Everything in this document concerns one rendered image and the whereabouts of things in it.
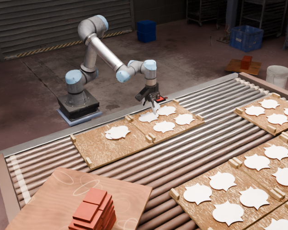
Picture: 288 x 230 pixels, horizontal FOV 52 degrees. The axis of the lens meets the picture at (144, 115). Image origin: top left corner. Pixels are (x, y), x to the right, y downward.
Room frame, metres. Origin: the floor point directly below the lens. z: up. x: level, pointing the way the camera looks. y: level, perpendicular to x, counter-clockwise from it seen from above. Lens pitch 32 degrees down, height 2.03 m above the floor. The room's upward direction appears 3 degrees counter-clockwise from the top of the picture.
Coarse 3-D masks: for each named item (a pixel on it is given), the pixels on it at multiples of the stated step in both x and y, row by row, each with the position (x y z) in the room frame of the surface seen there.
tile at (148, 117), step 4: (148, 112) 1.78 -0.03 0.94; (140, 116) 1.73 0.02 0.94; (144, 116) 1.73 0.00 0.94; (148, 116) 1.72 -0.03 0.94; (152, 116) 1.72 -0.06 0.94; (156, 116) 1.72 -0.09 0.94; (140, 120) 1.67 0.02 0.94; (144, 120) 1.67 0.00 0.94; (148, 120) 1.67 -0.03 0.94; (152, 120) 1.67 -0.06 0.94
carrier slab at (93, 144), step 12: (120, 120) 1.70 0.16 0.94; (96, 132) 1.57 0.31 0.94; (132, 132) 1.55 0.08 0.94; (84, 144) 1.45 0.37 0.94; (96, 144) 1.44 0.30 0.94; (108, 144) 1.44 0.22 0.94; (120, 144) 1.43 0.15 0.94; (132, 144) 1.43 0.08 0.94; (144, 144) 1.42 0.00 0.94; (84, 156) 1.33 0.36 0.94; (96, 156) 1.33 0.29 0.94; (108, 156) 1.32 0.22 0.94; (120, 156) 1.32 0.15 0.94
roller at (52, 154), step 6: (240, 84) 2.20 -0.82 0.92; (246, 84) 2.21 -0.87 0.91; (228, 90) 2.11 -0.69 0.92; (210, 96) 2.02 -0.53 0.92; (216, 96) 2.04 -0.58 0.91; (192, 102) 1.94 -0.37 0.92; (198, 102) 1.95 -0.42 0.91; (60, 150) 1.42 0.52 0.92; (66, 150) 1.43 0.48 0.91; (42, 156) 1.37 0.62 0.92; (48, 156) 1.37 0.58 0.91; (54, 156) 1.38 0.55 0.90; (24, 162) 1.32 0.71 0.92; (30, 162) 1.32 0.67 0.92; (36, 162) 1.33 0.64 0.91; (12, 168) 1.27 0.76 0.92; (18, 168) 1.28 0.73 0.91
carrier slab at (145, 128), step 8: (168, 104) 1.90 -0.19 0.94; (144, 112) 1.79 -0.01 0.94; (152, 112) 1.79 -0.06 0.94; (176, 112) 1.77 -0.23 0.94; (184, 112) 1.77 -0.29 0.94; (136, 120) 1.69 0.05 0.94; (160, 120) 1.68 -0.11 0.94; (168, 120) 1.67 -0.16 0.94; (200, 120) 1.65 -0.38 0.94; (144, 128) 1.59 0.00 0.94; (152, 128) 1.59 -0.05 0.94; (176, 128) 1.58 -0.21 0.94; (184, 128) 1.57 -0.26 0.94; (160, 136) 1.49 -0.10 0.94; (168, 136) 1.49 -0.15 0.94
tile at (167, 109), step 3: (159, 108) 1.83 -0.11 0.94; (162, 108) 1.83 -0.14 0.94; (165, 108) 1.82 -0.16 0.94; (168, 108) 1.82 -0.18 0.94; (171, 108) 1.82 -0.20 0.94; (174, 108) 1.82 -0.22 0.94; (159, 111) 1.78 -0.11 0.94; (162, 111) 1.78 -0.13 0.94; (165, 111) 1.78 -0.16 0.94; (168, 111) 1.78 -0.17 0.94; (171, 111) 1.78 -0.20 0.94; (174, 111) 1.78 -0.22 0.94; (159, 114) 1.75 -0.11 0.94; (162, 114) 1.74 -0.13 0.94; (165, 114) 1.74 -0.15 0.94; (168, 114) 1.74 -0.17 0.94
